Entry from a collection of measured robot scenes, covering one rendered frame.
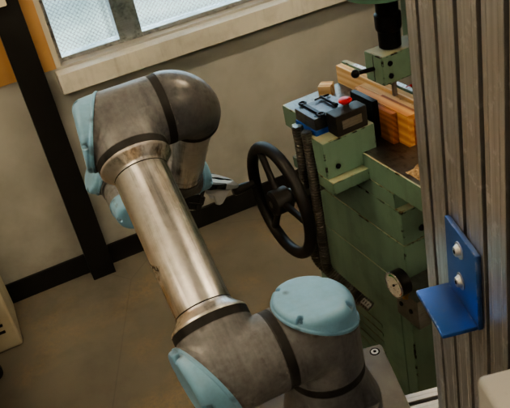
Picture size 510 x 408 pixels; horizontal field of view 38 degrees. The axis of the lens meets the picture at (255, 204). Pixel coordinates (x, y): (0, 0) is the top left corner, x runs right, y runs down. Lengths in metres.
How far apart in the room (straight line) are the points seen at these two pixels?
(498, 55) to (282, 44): 2.53
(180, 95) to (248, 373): 0.44
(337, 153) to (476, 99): 1.02
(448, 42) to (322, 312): 0.48
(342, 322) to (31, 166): 2.05
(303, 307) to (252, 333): 0.08
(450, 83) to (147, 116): 0.59
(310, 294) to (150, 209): 0.26
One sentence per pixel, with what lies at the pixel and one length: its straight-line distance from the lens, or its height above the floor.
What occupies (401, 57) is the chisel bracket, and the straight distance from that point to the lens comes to 1.71.
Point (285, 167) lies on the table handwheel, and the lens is 1.57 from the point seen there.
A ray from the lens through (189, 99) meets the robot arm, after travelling 1.15.
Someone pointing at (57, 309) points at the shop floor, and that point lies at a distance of 3.01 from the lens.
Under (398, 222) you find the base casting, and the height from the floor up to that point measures 0.77.
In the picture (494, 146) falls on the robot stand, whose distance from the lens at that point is 0.59.
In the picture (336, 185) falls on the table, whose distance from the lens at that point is 1.61.
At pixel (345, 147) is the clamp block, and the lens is 1.62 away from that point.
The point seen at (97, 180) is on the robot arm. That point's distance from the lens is 1.58.
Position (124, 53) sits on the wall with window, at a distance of 2.77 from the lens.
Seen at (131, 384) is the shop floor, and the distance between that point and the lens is 2.55.
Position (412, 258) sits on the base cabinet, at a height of 0.67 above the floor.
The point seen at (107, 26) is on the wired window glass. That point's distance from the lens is 2.87.
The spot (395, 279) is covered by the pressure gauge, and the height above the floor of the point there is 0.68.
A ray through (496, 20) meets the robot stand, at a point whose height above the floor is 1.51.
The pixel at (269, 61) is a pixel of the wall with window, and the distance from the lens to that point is 3.05.
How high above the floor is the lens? 1.69
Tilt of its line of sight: 31 degrees down
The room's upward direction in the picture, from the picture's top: 13 degrees counter-clockwise
